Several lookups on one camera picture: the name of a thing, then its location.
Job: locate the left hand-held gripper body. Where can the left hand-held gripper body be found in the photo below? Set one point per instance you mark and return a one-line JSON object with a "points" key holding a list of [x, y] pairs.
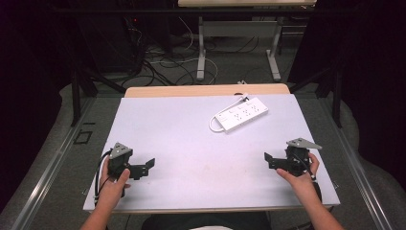
{"points": [[118, 159]]}

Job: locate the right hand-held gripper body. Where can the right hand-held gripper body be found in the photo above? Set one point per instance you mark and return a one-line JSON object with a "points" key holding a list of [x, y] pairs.
{"points": [[298, 158]]}

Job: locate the person's right hand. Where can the person's right hand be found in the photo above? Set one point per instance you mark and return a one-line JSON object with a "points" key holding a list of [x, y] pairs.
{"points": [[301, 180]]}

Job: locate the person's left hand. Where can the person's left hand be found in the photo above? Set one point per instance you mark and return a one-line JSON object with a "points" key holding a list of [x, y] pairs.
{"points": [[111, 188]]}

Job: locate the white table board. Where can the white table board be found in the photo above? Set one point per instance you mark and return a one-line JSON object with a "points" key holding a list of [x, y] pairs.
{"points": [[191, 153]]}

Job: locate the white power strip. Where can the white power strip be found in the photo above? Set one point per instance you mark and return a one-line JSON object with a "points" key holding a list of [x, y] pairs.
{"points": [[241, 114]]}

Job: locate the black metal stand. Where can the black metal stand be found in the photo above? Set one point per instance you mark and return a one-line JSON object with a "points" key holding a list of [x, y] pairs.
{"points": [[335, 96], [75, 96]]}

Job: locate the person's dark clothing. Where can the person's dark clothing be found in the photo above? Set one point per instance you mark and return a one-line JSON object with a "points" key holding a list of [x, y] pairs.
{"points": [[207, 221]]}

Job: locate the wooden table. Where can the wooden table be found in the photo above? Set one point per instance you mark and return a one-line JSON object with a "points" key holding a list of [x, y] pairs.
{"points": [[198, 90]]}

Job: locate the white-legged background desk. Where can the white-legged background desk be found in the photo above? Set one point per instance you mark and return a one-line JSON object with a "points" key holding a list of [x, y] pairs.
{"points": [[237, 28]]}

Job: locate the black floor socket frame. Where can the black floor socket frame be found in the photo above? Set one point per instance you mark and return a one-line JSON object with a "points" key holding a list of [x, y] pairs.
{"points": [[83, 137]]}

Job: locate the metal floor rail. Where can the metal floor rail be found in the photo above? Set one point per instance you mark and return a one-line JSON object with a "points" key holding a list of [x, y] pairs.
{"points": [[48, 172], [354, 163]]}

